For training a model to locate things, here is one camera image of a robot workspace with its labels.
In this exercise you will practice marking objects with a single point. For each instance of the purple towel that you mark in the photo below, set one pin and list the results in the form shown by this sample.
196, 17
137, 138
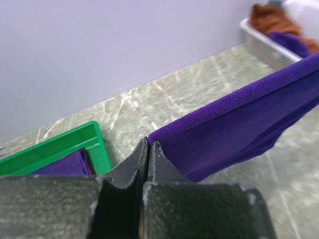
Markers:
290, 42
72, 164
241, 125

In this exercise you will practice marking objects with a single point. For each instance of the green plastic tray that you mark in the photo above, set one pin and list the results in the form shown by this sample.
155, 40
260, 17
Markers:
87, 136

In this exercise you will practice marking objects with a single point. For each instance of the brown towel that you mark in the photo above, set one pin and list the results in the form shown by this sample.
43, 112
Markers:
269, 18
86, 158

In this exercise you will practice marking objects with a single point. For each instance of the white plastic basket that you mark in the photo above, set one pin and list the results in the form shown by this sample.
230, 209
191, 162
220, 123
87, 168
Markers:
266, 49

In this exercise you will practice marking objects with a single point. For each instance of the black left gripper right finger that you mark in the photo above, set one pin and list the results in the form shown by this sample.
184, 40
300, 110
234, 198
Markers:
175, 208

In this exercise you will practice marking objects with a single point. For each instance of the brown towel in basket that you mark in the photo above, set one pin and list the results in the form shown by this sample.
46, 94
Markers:
269, 18

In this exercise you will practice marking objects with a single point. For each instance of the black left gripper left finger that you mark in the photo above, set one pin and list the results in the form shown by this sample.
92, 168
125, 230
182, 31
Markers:
76, 207

